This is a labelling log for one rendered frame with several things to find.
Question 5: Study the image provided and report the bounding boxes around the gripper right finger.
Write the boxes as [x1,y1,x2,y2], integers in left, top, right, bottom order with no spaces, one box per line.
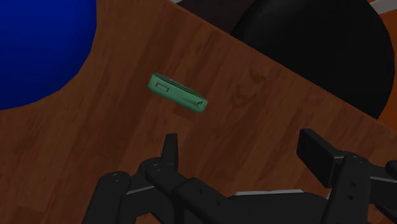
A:
[296,128,397,224]

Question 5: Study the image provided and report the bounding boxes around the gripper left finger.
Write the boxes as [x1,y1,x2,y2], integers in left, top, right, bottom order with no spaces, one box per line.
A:
[81,133,232,224]

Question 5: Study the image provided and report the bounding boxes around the blue round bowl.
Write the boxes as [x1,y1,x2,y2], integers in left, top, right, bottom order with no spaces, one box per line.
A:
[0,0,97,111]

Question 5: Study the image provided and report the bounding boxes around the green flat phone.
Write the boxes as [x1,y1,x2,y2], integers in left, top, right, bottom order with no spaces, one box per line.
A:
[147,73,208,114]

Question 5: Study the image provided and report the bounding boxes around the black round chair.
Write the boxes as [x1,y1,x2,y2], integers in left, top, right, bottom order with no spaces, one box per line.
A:
[175,0,395,120]

